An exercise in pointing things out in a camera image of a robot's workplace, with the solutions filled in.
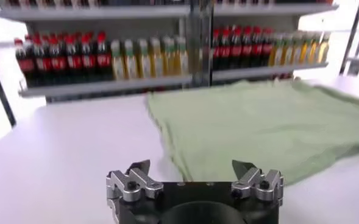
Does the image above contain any light green shirt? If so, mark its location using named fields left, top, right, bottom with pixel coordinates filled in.
left=145, top=79, right=359, bottom=186

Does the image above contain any yellow tea bottle green label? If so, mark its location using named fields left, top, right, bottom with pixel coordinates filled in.
left=281, top=32, right=294, bottom=66
left=162, top=35, right=176, bottom=77
left=318, top=32, right=332, bottom=64
left=149, top=37, right=163, bottom=78
left=123, top=38, right=138, bottom=80
left=110, top=39, right=125, bottom=80
left=290, top=32, right=304, bottom=65
left=299, top=32, right=313, bottom=65
left=174, top=35, right=190, bottom=76
left=136, top=38, right=151, bottom=79
left=269, top=33, right=285, bottom=67
left=308, top=32, right=322, bottom=64

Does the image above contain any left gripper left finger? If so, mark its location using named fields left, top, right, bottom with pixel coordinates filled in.
left=105, top=159, right=165, bottom=203

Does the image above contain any grey metal shelf unit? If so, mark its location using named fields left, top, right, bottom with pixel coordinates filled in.
left=211, top=0, right=340, bottom=83
left=0, top=0, right=212, bottom=104

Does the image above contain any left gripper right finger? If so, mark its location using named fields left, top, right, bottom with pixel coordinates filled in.
left=230, top=159, right=285, bottom=203

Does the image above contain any cola bottle red cap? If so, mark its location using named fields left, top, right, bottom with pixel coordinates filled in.
left=48, top=33, right=67, bottom=85
left=261, top=27, right=274, bottom=67
left=221, top=27, right=233, bottom=71
left=80, top=32, right=98, bottom=82
left=31, top=33, right=51, bottom=86
left=230, top=26, right=243, bottom=70
left=95, top=31, right=113, bottom=82
left=13, top=38, right=35, bottom=88
left=63, top=33, right=83, bottom=83
left=211, top=27, right=223, bottom=71
left=251, top=26, right=264, bottom=68
left=241, top=26, right=254, bottom=69

